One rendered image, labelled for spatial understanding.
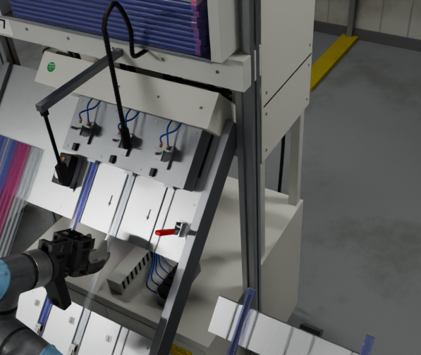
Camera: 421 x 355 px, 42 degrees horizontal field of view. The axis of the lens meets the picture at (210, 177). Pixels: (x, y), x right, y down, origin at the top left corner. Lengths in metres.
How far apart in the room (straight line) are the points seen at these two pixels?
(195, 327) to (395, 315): 1.07
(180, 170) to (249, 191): 0.22
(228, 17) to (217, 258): 0.87
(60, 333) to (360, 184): 1.94
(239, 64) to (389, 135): 2.30
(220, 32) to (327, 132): 2.32
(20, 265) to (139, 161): 0.34
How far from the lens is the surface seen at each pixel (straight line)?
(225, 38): 1.06
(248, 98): 1.16
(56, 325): 1.41
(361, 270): 2.54
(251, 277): 1.54
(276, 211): 1.85
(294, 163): 1.77
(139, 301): 1.64
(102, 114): 1.31
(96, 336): 1.34
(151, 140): 1.22
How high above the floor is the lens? 1.89
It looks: 39 degrees down
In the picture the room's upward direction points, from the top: 5 degrees counter-clockwise
